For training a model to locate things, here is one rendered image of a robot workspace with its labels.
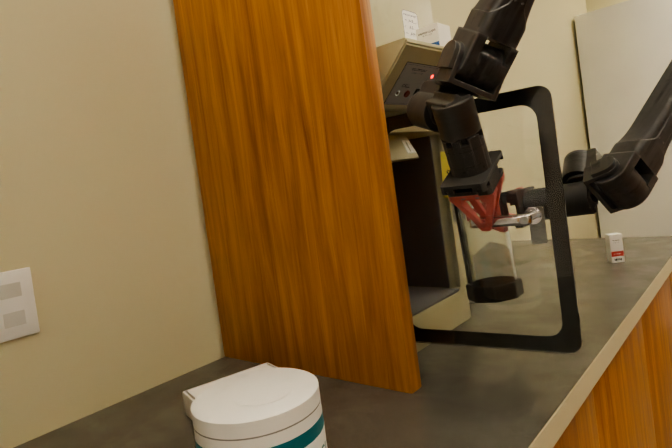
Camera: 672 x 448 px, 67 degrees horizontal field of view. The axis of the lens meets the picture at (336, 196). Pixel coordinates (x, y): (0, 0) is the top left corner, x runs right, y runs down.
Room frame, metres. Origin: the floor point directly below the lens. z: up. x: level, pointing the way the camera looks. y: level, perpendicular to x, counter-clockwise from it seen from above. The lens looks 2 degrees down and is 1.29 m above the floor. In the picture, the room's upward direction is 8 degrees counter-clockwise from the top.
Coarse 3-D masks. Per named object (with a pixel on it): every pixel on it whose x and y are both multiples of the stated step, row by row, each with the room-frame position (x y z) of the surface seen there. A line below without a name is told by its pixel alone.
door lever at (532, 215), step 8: (528, 208) 0.76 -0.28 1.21; (536, 208) 0.75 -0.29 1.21; (496, 216) 0.75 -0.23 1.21; (504, 216) 0.74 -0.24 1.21; (512, 216) 0.73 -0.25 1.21; (520, 216) 0.72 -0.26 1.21; (528, 216) 0.72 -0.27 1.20; (536, 216) 0.75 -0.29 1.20; (472, 224) 0.76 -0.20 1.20; (496, 224) 0.74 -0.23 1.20; (504, 224) 0.74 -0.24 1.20; (512, 224) 0.73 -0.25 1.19; (520, 224) 0.72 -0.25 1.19; (528, 224) 0.72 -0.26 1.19
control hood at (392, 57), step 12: (384, 48) 0.87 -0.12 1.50; (396, 48) 0.85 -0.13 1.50; (408, 48) 0.86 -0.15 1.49; (420, 48) 0.88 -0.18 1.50; (432, 48) 0.91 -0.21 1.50; (384, 60) 0.87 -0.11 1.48; (396, 60) 0.86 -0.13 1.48; (408, 60) 0.88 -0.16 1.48; (420, 60) 0.91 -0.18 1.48; (432, 60) 0.93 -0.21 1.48; (384, 72) 0.87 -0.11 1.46; (396, 72) 0.88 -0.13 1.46; (384, 84) 0.88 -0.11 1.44; (384, 96) 0.91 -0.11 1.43; (384, 108) 0.94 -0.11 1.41; (396, 108) 0.97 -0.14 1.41
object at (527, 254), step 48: (528, 96) 0.75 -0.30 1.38; (432, 144) 0.84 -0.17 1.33; (528, 144) 0.76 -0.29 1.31; (432, 192) 0.85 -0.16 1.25; (528, 192) 0.76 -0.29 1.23; (432, 240) 0.86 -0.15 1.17; (480, 240) 0.81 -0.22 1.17; (528, 240) 0.77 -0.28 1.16; (432, 288) 0.86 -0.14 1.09; (480, 288) 0.82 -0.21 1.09; (528, 288) 0.77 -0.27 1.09; (432, 336) 0.87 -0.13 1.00; (480, 336) 0.82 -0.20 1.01; (528, 336) 0.78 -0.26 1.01; (576, 336) 0.74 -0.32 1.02
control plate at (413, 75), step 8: (408, 64) 0.89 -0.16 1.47; (416, 64) 0.91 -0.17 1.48; (424, 64) 0.92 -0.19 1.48; (408, 72) 0.91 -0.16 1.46; (416, 72) 0.92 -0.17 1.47; (424, 72) 0.94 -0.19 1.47; (432, 72) 0.96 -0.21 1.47; (400, 80) 0.90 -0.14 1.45; (408, 80) 0.92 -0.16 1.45; (416, 80) 0.94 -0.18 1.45; (424, 80) 0.96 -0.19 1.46; (392, 88) 0.91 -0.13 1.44; (400, 88) 0.92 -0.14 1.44; (408, 88) 0.94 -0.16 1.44; (416, 88) 0.96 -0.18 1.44; (392, 96) 0.92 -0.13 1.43; (400, 96) 0.94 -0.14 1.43; (408, 96) 0.96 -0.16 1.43; (392, 104) 0.94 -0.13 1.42; (400, 104) 0.96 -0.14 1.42
